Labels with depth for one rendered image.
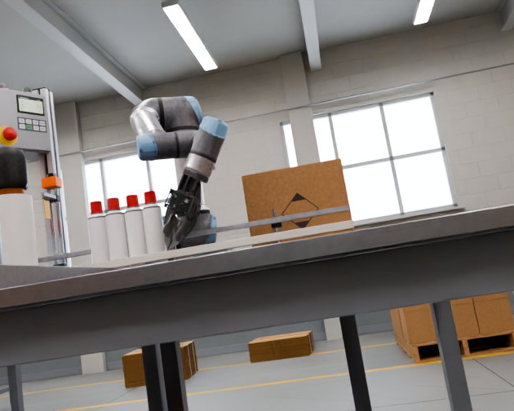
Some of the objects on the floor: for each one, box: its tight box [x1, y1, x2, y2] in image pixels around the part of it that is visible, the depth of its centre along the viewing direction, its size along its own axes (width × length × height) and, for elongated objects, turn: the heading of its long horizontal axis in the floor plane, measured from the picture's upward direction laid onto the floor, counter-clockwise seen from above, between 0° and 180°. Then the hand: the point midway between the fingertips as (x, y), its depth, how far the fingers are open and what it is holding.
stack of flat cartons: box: [122, 341, 198, 388], centre depth 542 cm, size 64×53×31 cm
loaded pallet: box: [390, 292, 514, 364], centre depth 473 cm, size 120×83×89 cm
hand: (170, 244), depth 141 cm, fingers closed, pressing on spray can
